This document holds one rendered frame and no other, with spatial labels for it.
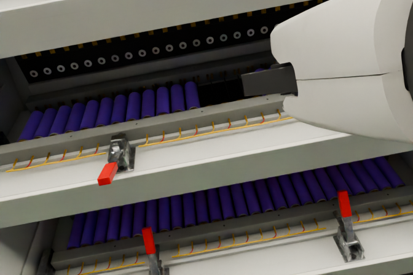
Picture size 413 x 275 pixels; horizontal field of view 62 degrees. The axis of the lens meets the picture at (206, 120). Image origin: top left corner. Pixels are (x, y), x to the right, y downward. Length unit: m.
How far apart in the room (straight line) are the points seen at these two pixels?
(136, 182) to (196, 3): 0.21
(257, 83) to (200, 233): 0.38
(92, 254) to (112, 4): 0.36
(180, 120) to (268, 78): 0.26
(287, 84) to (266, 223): 0.38
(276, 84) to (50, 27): 0.26
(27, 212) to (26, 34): 0.21
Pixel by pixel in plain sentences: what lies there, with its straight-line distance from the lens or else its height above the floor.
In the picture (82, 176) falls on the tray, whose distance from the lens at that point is 0.43.
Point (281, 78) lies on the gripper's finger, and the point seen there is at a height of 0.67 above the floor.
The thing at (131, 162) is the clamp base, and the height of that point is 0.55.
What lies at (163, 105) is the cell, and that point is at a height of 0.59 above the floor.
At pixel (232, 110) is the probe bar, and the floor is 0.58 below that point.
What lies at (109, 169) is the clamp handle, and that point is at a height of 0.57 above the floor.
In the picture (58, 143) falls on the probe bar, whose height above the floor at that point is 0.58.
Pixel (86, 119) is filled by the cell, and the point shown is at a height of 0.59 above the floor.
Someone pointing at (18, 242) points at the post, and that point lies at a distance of 0.56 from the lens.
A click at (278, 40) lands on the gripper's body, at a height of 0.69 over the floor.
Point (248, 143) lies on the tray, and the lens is 0.40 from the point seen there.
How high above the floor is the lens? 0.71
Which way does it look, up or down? 20 degrees down
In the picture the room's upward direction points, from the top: 11 degrees counter-clockwise
